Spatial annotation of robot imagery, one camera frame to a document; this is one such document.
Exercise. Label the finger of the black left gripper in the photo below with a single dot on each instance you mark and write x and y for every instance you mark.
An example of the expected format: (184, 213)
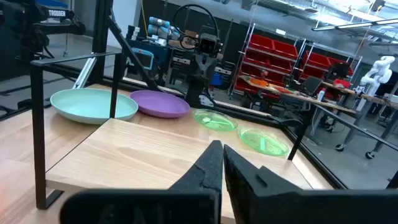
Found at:
(206, 66)
(211, 66)

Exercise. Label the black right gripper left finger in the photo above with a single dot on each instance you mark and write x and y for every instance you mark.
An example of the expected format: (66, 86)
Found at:
(192, 205)

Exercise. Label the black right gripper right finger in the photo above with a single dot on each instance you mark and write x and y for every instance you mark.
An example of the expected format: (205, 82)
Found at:
(280, 205)

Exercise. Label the purple plastic plate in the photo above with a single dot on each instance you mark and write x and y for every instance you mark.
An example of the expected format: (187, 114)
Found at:
(158, 104)

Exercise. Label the green translucent plastic plate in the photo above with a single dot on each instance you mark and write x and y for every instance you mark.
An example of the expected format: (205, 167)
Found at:
(264, 143)
(214, 121)

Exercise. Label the mint green plastic plate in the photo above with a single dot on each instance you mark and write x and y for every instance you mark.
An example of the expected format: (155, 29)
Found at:
(93, 105)

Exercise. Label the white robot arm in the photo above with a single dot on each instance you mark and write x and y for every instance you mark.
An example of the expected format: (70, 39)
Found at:
(381, 73)

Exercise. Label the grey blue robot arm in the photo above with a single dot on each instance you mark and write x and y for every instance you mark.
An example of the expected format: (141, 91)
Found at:
(158, 22)

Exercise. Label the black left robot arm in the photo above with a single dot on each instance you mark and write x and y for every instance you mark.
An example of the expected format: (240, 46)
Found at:
(194, 93)

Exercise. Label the teal teach pendant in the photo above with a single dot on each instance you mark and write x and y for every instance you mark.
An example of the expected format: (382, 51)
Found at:
(143, 59)

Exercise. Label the metal rack with red bins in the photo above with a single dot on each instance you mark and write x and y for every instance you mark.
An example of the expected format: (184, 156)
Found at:
(317, 59)
(264, 43)

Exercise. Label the silver aluminium extrusion bar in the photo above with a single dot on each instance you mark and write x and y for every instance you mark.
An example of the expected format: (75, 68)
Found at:
(84, 74)

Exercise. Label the long wooden workbench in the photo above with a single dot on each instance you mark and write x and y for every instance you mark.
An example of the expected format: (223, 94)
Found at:
(335, 106)

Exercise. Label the wooden workbench on casters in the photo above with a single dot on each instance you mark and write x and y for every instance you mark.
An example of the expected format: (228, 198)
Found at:
(377, 100)

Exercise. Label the ceiling light bar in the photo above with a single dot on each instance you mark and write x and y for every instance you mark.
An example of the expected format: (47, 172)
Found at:
(357, 24)

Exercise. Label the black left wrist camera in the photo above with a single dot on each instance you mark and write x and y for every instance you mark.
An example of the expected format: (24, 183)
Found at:
(209, 45)

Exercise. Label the black metal table frame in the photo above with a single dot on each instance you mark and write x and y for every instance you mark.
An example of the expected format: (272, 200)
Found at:
(102, 46)

